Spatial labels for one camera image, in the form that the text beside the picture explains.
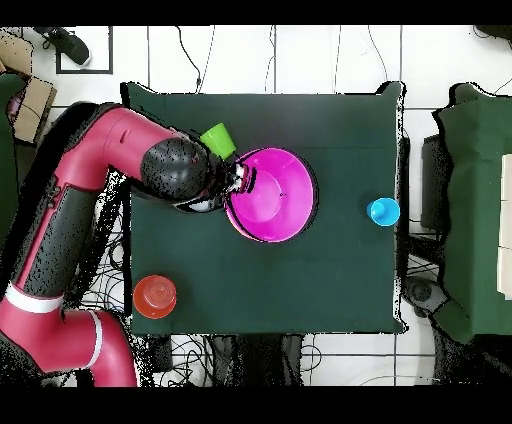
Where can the large pink bowl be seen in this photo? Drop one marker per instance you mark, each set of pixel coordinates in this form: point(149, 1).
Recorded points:
point(276, 200)

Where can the small orange bowl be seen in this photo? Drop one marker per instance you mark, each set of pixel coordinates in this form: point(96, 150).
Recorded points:
point(156, 296)

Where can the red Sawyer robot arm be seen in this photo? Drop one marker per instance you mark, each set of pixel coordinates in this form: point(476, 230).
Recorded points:
point(100, 144)

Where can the green cup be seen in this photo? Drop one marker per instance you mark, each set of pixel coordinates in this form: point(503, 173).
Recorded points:
point(218, 140)

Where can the dark green tablecloth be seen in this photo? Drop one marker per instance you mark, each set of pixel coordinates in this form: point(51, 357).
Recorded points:
point(300, 280)

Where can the blue cup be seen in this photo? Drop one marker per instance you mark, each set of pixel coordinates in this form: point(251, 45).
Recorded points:
point(384, 212)

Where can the black power strip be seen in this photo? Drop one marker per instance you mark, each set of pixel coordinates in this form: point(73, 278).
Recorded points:
point(162, 354)

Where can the black stand base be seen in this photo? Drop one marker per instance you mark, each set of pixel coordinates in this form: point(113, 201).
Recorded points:
point(422, 292)

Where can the person's foot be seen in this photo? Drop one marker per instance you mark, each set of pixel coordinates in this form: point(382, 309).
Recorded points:
point(72, 48)

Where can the cardboard box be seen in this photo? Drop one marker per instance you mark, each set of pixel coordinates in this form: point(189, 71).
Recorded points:
point(34, 110)
point(14, 52)

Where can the green cloth covered table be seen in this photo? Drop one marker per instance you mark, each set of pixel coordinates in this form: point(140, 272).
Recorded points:
point(476, 200)
point(6, 160)

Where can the white box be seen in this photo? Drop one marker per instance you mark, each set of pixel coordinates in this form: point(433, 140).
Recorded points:
point(506, 224)

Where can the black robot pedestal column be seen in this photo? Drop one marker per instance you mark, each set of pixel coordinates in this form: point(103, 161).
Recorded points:
point(260, 360)

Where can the black chair frame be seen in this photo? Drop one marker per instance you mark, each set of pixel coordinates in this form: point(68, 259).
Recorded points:
point(24, 160)

